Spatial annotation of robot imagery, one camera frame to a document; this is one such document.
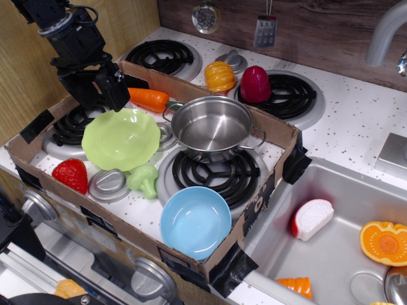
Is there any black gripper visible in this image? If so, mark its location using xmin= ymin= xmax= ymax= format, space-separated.
xmin=50 ymin=51 xmax=130 ymax=112

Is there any light green toy broccoli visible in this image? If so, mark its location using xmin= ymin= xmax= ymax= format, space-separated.
xmin=126 ymin=165 xmax=158 ymax=200

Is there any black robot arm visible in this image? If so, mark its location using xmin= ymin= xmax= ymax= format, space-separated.
xmin=13 ymin=1 xmax=130 ymax=112

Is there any stainless steel pot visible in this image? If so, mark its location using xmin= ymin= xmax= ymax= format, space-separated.
xmin=162 ymin=96 xmax=266 ymax=163

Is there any black burner front left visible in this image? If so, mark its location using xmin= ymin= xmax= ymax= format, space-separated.
xmin=43 ymin=103 xmax=110 ymax=161

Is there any black burner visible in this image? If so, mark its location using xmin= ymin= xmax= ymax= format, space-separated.
xmin=156 ymin=148 xmax=268 ymax=222
xmin=121 ymin=39 xmax=202 ymax=81
xmin=43 ymin=103 xmax=110 ymax=161
xmin=228 ymin=70 xmax=326 ymax=130

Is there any orange toy carrot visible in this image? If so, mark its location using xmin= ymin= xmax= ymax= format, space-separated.
xmin=128 ymin=88 xmax=182 ymax=113

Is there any light green plastic bowl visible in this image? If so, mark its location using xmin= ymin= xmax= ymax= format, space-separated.
xmin=81 ymin=109 xmax=161 ymax=172

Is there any black burner back left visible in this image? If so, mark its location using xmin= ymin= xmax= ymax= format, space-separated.
xmin=121 ymin=39 xmax=202 ymax=81

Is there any silver stove knob middle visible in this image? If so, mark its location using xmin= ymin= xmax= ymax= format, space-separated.
xmin=157 ymin=122 xmax=176 ymax=151

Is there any silver stove knob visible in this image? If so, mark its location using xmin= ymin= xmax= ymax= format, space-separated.
xmin=157 ymin=122 xmax=176 ymax=151
xmin=216 ymin=50 xmax=248 ymax=74
xmin=88 ymin=169 xmax=130 ymax=203

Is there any red toy strawberry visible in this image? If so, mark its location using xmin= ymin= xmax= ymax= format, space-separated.
xmin=52 ymin=159 xmax=88 ymax=195

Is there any silver stove knob front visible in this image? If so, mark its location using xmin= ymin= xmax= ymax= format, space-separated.
xmin=88 ymin=169 xmax=130 ymax=203

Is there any yellow orange toy pepper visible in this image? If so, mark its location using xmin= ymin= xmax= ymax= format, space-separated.
xmin=204 ymin=61 xmax=237 ymax=93

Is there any hanging silver ladle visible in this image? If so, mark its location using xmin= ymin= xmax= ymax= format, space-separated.
xmin=191 ymin=1 xmax=221 ymax=34

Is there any silver oven knob left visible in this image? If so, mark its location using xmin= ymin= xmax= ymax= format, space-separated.
xmin=22 ymin=190 xmax=59 ymax=227

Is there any silver oven knob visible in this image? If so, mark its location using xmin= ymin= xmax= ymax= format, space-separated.
xmin=130 ymin=257 xmax=177 ymax=304
xmin=22 ymin=190 xmax=59 ymax=227

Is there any silver stove knob back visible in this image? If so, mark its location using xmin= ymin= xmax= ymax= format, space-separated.
xmin=216 ymin=50 xmax=248 ymax=74

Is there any dark red toy vegetable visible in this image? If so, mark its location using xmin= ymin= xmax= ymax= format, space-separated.
xmin=240 ymin=65 xmax=272 ymax=104

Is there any light blue plastic bowl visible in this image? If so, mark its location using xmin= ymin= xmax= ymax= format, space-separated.
xmin=160 ymin=186 xmax=231 ymax=262

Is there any black burner front right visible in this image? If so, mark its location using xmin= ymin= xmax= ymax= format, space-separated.
xmin=156 ymin=148 xmax=268 ymax=222

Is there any hanging silver spatula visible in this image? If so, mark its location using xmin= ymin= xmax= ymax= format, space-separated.
xmin=253 ymin=1 xmax=278 ymax=48

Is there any black burner back right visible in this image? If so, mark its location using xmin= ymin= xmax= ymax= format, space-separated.
xmin=228 ymin=70 xmax=326 ymax=130

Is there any silver oven knob right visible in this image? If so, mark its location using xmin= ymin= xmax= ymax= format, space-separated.
xmin=130 ymin=257 xmax=177 ymax=304

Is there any orange toy food bottom left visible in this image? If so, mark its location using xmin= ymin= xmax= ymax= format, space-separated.
xmin=53 ymin=279 xmax=86 ymax=299

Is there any cardboard fence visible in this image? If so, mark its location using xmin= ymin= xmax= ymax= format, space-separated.
xmin=4 ymin=60 xmax=313 ymax=299

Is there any red white toy radish slice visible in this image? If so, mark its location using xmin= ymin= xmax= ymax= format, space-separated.
xmin=291 ymin=199 xmax=334 ymax=241

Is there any orange toy pepper piece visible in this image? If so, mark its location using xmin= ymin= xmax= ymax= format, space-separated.
xmin=275 ymin=277 xmax=313 ymax=300

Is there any steel sink basin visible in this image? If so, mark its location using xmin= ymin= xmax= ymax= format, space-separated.
xmin=244 ymin=158 xmax=406 ymax=304

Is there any silver faucet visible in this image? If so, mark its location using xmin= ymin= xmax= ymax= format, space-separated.
xmin=365 ymin=1 xmax=406 ymax=67

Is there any orange toy pumpkin half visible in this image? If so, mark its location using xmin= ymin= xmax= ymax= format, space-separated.
xmin=359 ymin=221 xmax=406 ymax=267

